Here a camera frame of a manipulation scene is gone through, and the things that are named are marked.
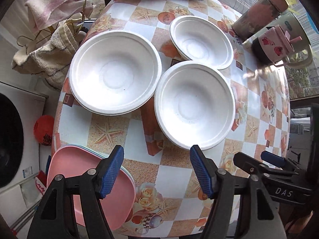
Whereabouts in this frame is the pink square plate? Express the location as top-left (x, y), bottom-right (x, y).
top-left (47, 145), bottom-right (136, 231)

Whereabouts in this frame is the green square plate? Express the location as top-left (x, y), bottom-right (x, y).
top-left (75, 143), bottom-right (136, 188)

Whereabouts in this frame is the white bowl large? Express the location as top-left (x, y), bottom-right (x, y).
top-left (154, 61), bottom-right (235, 150)

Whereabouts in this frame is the white bowl small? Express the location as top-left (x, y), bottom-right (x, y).
top-left (169, 16), bottom-right (234, 70)

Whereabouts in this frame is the blue square plate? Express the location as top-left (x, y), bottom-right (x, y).
top-left (70, 144), bottom-right (134, 182)

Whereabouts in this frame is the red white brush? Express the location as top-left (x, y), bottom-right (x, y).
top-left (35, 170), bottom-right (47, 195)

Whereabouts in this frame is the red round object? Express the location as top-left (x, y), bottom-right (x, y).
top-left (33, 115), bottom-right (55, 146)

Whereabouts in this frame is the white washing machine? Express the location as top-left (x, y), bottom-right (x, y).
top-left (0, 83), bottom-right (45, 225)

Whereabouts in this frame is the cream green mug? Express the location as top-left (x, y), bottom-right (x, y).
top-left (266, 12), bottom-right (314, 70)

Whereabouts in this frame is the metal cup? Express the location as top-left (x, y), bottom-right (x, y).
top-left (232, 0), bottom-right (289, 42)

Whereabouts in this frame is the beige cloth bag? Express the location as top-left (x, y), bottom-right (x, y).
top-left (11, 19), bottom-right (80, 90)

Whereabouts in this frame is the pink white towel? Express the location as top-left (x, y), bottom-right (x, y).
top-left (25, 0), bottom-right (93, 33)

